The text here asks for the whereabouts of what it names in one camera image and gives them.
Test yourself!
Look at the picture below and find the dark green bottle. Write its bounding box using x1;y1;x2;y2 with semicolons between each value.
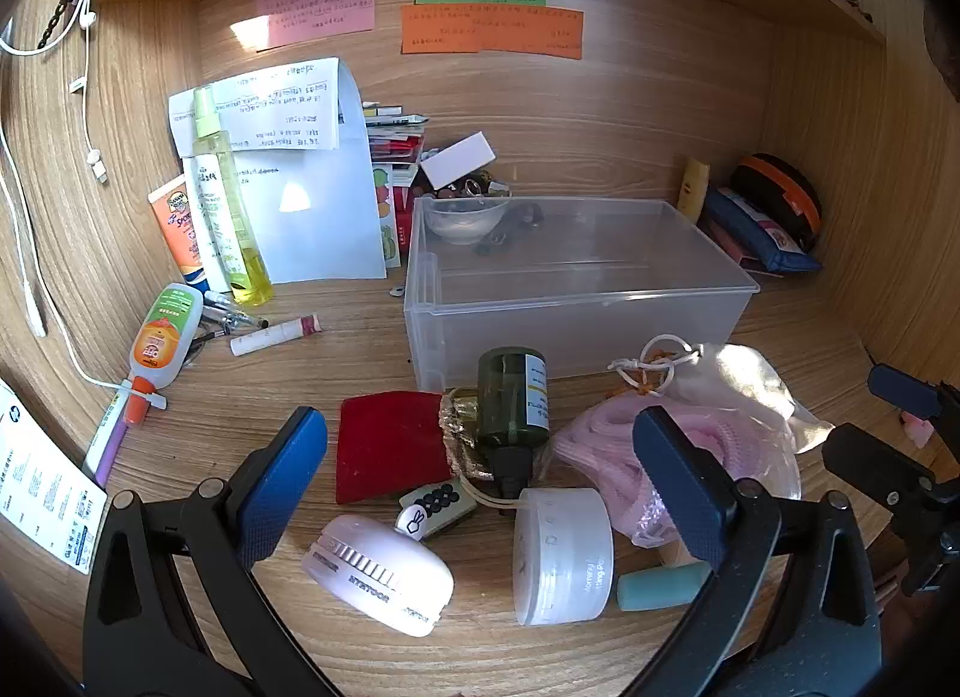
477;346;552;501

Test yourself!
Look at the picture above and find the black orange round case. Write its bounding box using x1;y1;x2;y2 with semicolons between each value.
730;152;824;255

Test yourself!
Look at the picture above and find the orange paper note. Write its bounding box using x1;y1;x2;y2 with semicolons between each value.
400;4;586;60

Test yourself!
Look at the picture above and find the white paper envelope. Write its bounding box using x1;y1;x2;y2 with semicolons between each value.
225;59;388;285

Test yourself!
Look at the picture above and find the yellow tube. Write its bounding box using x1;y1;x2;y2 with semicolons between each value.
677;157;713;225

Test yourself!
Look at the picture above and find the clear plastic bowl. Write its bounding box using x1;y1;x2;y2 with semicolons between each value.
426;193;512;246

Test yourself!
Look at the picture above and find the white drawstring cloth pouch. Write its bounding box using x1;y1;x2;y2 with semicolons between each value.
607;334;836;454

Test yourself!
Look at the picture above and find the white flat cable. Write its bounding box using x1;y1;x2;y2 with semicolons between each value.
0;119;47;339

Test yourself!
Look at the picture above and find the blue pencil pouch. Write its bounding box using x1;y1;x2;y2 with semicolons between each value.
701;187;824;278

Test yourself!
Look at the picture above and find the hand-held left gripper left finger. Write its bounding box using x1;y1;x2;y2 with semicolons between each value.
82;406;329;697

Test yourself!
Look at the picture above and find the white cable with clip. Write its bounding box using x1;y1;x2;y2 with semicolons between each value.
0;127;170;413

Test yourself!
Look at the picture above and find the pale pink portable fan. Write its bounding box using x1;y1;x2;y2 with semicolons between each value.
301;514;456;639

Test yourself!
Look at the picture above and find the clear plastic storage box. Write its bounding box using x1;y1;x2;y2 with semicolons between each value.
403;196;761;392

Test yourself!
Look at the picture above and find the small white cardboard box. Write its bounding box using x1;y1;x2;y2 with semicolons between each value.
418;131;496;192

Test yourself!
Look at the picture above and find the wooden desktop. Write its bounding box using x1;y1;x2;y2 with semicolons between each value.
0;217;901;697

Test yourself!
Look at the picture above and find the orange green squeeze bottle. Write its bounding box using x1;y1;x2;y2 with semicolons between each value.
124;283;205;426

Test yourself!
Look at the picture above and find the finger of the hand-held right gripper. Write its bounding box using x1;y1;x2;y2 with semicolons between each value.
868;364;960;422
821;422;960;597

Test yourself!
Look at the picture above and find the white round jar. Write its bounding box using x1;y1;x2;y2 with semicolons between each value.
512;487;616;627

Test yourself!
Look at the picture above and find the white printed leaflet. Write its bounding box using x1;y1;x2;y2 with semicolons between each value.
0;378;110;578

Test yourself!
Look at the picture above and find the fruit print booklet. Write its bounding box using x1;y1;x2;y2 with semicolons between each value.
370;164;400;270

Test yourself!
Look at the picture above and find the pink paper note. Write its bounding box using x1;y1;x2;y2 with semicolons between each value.
256;0;376;53

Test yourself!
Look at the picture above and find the pile of small trinkets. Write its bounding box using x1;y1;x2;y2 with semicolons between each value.
437;173;513;201

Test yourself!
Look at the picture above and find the white charging cable with plug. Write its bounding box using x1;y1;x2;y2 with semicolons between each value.
0;0;110;186

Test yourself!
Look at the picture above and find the red velvet pouch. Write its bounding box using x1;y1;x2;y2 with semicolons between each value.
335;391;455;507

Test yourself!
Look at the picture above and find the white printed paper sheet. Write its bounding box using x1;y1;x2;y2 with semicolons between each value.
168;59;342;159

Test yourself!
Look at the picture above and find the white cosmetic tube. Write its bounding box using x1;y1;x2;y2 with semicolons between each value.
182;152;248;293

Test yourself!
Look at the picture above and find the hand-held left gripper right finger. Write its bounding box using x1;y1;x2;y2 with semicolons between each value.
632;406;882;697

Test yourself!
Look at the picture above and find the yellow spray bottle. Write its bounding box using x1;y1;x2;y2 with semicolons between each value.
192;86;275;308

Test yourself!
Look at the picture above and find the white pink lip balm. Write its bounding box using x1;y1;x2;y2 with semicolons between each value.
229;313;323;357

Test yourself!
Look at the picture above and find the stack of books and cards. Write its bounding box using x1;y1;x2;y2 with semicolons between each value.
362;104;428;270

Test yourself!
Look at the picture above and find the orange sunscreen tube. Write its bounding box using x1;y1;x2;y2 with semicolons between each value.
147;175;207;289

